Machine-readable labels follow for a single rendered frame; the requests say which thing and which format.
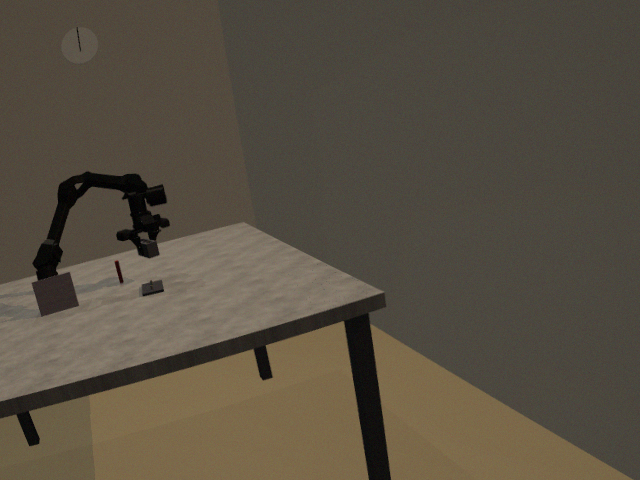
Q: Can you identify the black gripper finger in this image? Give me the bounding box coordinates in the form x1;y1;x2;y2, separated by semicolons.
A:
148;229;161;241
129;236;144;255

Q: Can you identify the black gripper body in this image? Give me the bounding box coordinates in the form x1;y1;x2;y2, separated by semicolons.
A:
116;207;170;241

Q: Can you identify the red peg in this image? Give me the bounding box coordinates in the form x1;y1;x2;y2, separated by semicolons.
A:
114;261;124;283

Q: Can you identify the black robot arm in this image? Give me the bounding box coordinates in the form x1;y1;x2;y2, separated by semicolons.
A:
32;172;167;280

